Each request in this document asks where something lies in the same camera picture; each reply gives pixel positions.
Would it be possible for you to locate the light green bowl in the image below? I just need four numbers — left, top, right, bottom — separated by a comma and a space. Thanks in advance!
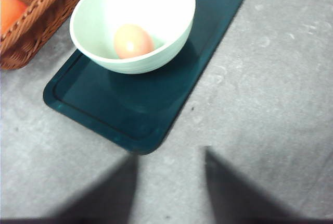
70, 0, 196, 74

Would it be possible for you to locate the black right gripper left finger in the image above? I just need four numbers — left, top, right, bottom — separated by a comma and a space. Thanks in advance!
37, 154, 138, 224

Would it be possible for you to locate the beige egg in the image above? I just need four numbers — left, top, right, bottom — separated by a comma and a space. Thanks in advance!
113, 23, 154, 59

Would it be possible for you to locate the brown wicker basket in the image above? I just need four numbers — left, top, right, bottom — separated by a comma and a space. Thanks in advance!
0, 0, 78, 70

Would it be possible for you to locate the orange tangerine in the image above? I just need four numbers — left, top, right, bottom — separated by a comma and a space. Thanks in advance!
0, 0, 28, 35

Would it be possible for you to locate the dark blue rectangular tray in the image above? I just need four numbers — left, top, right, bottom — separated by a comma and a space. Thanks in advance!
43, 0, 245, 155

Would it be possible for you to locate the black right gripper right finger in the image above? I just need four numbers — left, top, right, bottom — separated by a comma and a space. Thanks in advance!
204, 146, 333, 224

